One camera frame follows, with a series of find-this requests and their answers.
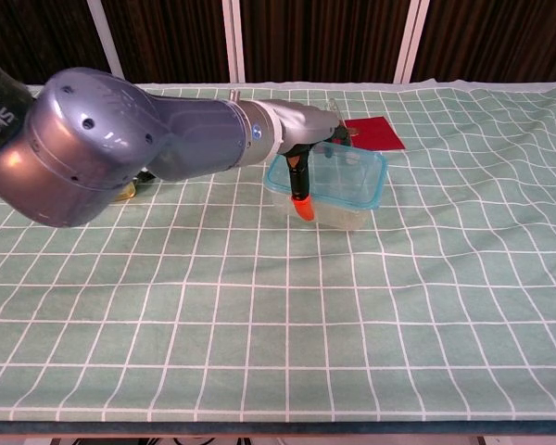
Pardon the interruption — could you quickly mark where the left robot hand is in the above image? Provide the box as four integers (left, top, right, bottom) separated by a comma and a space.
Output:
274, 99, 354, 223

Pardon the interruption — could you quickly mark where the blue container lid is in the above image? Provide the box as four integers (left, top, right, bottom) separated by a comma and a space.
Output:
264, 141, 389, 210

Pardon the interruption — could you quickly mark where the clear plastic container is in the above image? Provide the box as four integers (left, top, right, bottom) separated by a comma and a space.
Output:
271, 188, 374, 232

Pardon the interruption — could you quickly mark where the red square card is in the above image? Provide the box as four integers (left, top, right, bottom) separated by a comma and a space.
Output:
342, 116, 407, 152

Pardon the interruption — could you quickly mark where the dark brown curtain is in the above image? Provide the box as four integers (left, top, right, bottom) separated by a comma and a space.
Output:
0, 0, 556, 89

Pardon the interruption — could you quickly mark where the yellow transparent container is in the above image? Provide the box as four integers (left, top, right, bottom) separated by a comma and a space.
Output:
112, 180, 138, 204

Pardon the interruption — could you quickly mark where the green checkered tablecloth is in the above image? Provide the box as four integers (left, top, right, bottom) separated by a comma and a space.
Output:
0, 79, 556, 424

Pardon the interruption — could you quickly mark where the black fabric arm sleeve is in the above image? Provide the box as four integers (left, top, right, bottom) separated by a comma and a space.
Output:
0, 63, 34, 158

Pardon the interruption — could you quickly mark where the white frame post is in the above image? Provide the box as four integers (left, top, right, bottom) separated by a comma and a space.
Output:
393, 0, 431, 84
86, 0, 124, 78
221, 0, 246, 84

